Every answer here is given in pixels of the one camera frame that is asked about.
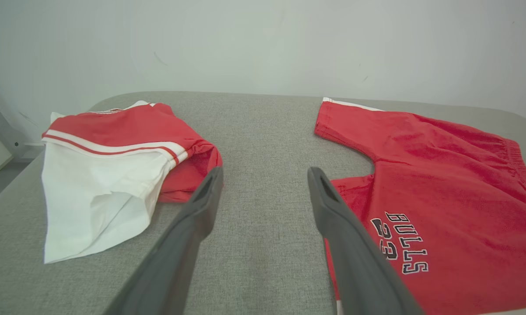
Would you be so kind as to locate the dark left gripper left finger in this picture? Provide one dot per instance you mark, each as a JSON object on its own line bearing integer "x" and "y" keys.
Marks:
{"x": 171, "y": 271}

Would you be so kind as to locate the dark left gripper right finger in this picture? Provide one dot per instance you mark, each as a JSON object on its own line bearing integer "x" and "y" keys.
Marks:
{"x": 359, "y": 271}

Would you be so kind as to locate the red and white jersey shirt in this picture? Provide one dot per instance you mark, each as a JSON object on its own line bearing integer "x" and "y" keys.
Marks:
{"x": 114, "y": 175}

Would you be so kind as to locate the red Bulls shorts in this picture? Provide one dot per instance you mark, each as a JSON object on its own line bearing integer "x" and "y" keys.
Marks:
{"x": 455, "y": 183}

